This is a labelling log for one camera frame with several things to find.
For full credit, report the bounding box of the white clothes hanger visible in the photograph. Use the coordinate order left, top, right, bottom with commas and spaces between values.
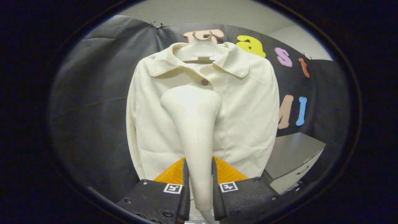
174, 30, 230, 64

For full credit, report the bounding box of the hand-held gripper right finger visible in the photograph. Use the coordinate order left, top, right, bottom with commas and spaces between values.
212, 156, 280, 222

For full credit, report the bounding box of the grey cabinet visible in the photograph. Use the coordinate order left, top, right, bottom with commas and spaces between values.
264, 132, 326, 195

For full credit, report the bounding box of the cream button-up shirt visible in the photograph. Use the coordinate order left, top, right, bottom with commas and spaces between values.
126, 41, 280, 181

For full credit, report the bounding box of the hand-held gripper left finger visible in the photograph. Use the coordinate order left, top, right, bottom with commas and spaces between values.
117, 157, 191, 224

